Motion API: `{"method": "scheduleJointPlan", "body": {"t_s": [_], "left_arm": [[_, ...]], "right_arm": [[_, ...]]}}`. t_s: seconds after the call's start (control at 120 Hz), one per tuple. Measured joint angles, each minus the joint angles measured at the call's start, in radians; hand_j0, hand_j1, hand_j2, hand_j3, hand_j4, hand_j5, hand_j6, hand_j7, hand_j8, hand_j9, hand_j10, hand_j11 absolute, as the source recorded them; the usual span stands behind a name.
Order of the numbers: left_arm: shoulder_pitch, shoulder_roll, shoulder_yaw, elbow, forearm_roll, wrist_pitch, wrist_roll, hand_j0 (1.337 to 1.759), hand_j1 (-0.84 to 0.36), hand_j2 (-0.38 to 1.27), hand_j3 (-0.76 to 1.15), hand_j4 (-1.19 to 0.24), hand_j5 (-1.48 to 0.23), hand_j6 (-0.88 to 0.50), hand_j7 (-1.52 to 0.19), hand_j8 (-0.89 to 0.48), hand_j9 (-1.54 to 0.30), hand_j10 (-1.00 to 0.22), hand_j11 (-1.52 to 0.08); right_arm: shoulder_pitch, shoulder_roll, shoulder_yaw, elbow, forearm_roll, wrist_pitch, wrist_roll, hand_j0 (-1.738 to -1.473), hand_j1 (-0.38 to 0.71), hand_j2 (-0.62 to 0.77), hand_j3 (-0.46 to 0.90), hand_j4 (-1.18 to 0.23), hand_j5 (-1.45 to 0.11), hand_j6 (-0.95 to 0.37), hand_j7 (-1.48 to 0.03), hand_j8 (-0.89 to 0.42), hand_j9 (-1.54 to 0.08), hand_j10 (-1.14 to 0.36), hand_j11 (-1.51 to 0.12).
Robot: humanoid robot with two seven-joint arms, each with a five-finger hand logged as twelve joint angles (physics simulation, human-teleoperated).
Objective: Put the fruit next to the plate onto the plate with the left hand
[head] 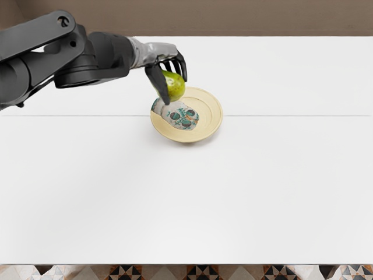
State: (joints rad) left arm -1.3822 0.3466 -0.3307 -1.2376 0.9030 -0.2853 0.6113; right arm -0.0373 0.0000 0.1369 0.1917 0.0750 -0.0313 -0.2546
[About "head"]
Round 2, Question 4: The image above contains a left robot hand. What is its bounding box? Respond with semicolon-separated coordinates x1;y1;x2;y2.
127;37;188;106

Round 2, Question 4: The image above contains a cream plate with printed pattern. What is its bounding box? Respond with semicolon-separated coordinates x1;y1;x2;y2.
150;86;224;144

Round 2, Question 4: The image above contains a green pear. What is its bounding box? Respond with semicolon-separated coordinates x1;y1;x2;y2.
156;69;187;103

